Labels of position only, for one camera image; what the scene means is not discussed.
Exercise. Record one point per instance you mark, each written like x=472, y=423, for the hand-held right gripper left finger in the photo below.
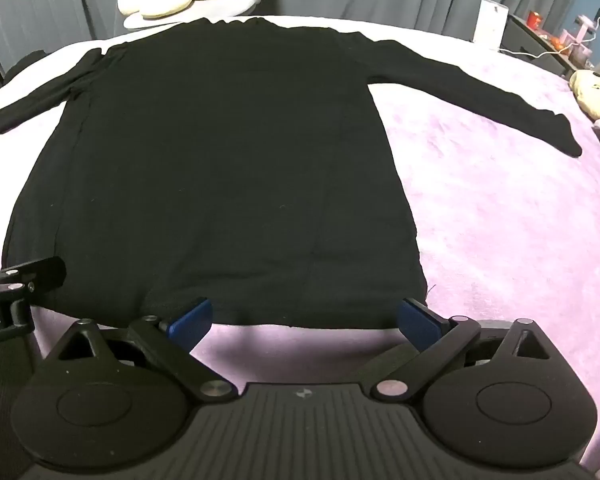
x=192, y=321

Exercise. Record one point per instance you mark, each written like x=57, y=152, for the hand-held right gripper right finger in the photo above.
x=419, y=322

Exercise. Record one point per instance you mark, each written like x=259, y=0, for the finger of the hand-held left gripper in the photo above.
x=40, y=271

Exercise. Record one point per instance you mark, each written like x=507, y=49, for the black long-sleeve shirt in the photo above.
x=205, y=160

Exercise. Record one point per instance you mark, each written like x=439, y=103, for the purple fleece blanket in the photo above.
x=505, y=260

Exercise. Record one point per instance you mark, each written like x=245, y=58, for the dark cloth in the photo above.
x=25, y=67

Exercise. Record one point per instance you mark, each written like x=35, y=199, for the cream plush toy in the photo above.
x=595, y=90

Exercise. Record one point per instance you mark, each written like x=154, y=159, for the dark nightstand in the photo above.
x=522, y=35

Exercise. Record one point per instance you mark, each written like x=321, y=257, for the white rectangular device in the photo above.
x=490, y=22

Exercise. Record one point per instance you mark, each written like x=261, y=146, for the red candle jar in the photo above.
x=533, y=18

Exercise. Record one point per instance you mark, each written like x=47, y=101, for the pink stand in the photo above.
x=582, y=32

